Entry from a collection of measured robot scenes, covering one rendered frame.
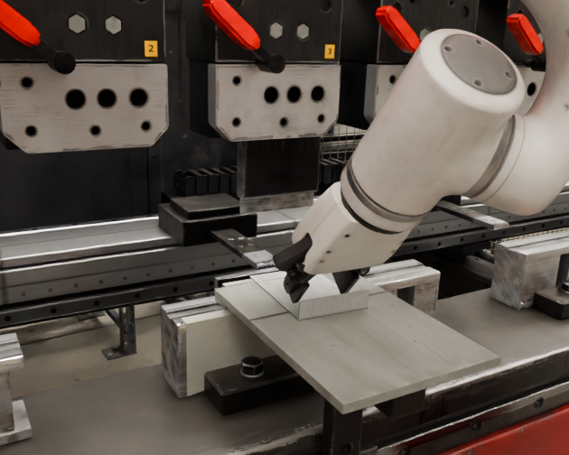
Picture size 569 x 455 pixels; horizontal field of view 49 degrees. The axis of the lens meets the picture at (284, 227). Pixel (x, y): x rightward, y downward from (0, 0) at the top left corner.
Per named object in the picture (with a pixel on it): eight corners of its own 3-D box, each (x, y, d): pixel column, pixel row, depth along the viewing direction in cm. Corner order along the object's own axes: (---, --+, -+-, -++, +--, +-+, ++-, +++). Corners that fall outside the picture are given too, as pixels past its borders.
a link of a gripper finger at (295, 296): (309, 246, 65) (289, 278, 70) (281, 250, 63) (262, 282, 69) (320, 273, 63) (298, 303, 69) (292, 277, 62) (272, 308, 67)
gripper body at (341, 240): (414, 154, 60) (366, 220, 69) (321, 161, 56) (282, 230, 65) (448, 219, 57) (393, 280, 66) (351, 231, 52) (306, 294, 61)
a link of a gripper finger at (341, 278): (377, 236, 69) (354, 267, 74) (353, 240, 67) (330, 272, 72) (389, 262, 67) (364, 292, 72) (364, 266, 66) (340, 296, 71)
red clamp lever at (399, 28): (396, 2, 66) (443, 63, 71) (372, 2, 69) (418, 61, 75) (386, 15, 66) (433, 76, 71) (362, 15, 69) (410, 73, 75)
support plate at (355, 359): (342, 415, 51) (343, 404, 51) (214, 296, 73) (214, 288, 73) (499, 366, 60) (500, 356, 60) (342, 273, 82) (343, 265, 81)
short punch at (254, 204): (244, 217, 73) (245, 134, 70) (236, 212, 75) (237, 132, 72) (317, 208, 78) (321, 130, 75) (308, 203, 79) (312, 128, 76)
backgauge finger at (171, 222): (226, 284, 78) (226, 246, 76) (158, 227, 99) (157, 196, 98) (309, 270, 84) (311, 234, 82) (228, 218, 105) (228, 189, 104)
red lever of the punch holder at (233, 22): (219, -10, 56) (289, 63, 62) (202, -8, 60) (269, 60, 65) (208, 5, 56) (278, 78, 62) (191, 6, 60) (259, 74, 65)
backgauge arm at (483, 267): (519, 345, 118) (530, 275, 114) (331, 243, 171) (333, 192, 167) (548, 336, 122) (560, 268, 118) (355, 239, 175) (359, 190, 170)
